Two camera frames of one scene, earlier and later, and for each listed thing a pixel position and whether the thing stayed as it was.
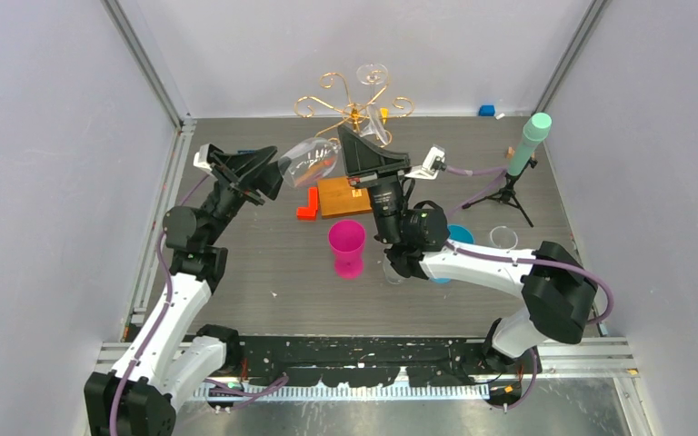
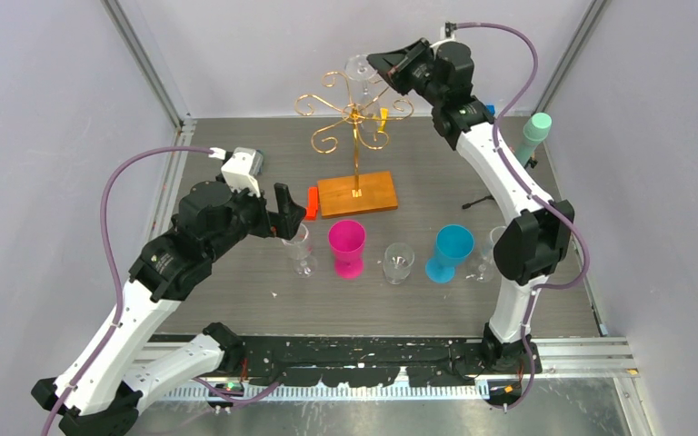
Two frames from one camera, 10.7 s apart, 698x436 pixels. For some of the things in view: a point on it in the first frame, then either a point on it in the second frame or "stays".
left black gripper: [238, 167] -> [290, 213]
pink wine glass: [346, 239] stays
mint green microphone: [535, 130] stays
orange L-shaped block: [309, 213] stays
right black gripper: [368, 166] -> [386, 64]
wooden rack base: [337, 197] stays
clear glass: [309, 161] -> [304, 265]
